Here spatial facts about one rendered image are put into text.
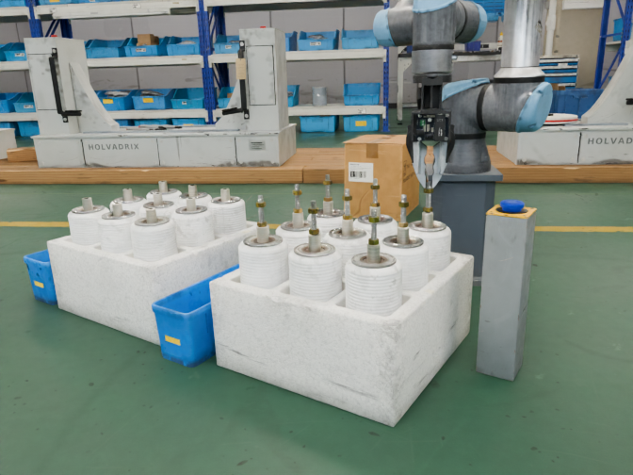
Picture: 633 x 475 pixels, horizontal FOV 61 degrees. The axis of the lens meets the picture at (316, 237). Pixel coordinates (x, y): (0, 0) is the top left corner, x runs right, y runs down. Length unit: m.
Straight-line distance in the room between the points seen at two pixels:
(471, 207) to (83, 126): 2.61
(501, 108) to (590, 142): 1.71
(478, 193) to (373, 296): 0.64
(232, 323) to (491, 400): 0.49
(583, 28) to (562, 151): 4.41
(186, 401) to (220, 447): 0.15
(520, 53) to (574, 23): 5.94
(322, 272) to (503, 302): 0.33
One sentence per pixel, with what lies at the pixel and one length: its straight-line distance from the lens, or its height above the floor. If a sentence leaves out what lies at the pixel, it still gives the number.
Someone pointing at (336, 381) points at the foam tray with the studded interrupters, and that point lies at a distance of 0.94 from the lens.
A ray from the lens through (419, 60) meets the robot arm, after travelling 1.02.
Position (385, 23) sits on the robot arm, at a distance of 1.18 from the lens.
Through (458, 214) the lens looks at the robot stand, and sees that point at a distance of 1.44.
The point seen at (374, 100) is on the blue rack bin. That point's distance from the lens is 5.54.
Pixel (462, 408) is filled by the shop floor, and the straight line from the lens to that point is 0.99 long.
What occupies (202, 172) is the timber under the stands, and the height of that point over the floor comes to 0.06.
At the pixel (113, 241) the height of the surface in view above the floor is 0.20.
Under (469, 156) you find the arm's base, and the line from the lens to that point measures 1.43.
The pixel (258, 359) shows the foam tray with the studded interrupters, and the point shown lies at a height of 0.05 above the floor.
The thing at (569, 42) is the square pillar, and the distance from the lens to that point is 7.30.
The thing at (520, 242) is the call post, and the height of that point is 0.27.
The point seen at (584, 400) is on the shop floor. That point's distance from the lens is 1.07.
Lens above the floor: 0.55
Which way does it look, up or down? 17 degrees down
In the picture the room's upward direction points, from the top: 2 degrees counter-clockwise
